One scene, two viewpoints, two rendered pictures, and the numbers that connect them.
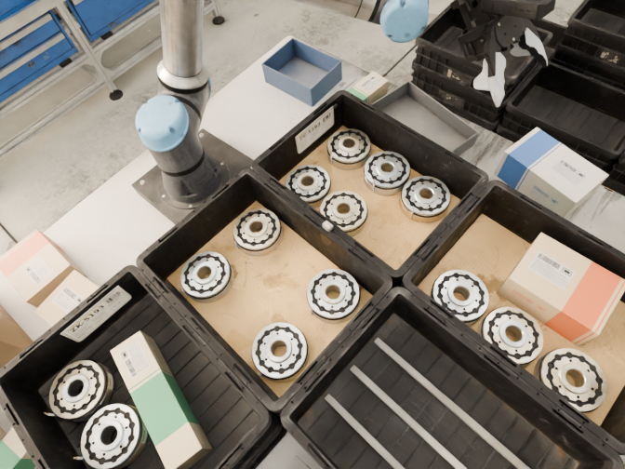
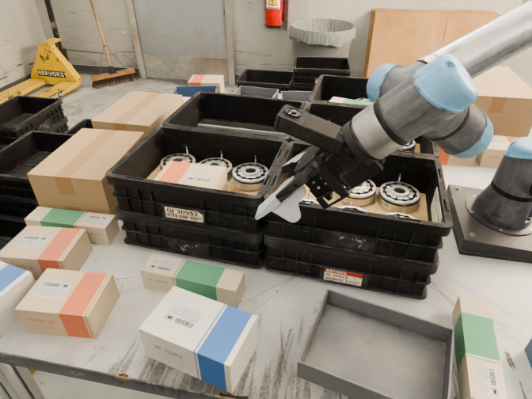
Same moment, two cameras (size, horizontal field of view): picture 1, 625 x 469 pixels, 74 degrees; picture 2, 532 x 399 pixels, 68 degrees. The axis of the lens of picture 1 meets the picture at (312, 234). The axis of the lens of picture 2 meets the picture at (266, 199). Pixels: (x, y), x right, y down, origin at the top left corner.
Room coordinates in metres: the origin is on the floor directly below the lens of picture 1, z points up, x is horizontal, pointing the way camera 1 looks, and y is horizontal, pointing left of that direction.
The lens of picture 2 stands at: (1.02, -0.80, 1.44)
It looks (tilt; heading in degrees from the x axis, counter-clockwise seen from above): 35 degrees down; 143
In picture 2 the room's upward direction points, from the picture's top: straight up
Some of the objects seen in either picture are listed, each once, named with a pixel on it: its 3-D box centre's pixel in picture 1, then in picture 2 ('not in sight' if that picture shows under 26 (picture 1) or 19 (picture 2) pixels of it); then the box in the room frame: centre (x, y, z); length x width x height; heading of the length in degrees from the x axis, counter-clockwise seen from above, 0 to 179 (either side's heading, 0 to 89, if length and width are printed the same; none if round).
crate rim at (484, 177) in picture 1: (365, 173); (357, 181); (0.51, -0.13, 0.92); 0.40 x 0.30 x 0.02; 38
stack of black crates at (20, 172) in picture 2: not in sight; (47, 194); (-0.84, -0.67, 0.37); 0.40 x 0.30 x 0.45; 131
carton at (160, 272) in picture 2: not in sight; (193, 279); (0.39, -0.53, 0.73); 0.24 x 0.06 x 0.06; 37
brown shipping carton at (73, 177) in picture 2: not in sight; (96, 173); (-0.15, -0.57, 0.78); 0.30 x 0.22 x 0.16; 134
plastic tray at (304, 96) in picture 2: not in sight; (303, 107); (-0.26, 0.40, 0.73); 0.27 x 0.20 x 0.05; 142
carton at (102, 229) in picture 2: not in sight; (73, 225); (0.00, -0.70, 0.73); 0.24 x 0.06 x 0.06; 43
